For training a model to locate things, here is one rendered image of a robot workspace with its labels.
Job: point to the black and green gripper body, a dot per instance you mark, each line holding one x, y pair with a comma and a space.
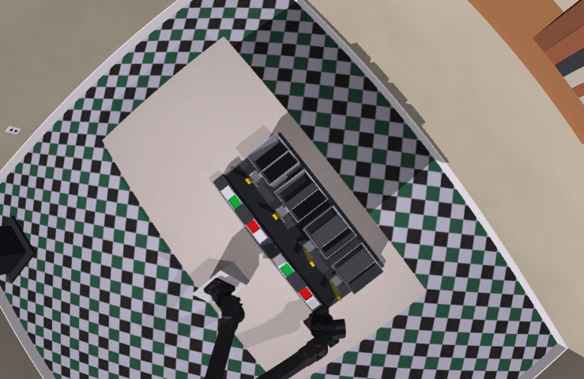
320, 313

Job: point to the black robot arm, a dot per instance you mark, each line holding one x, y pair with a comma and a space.
326, 333

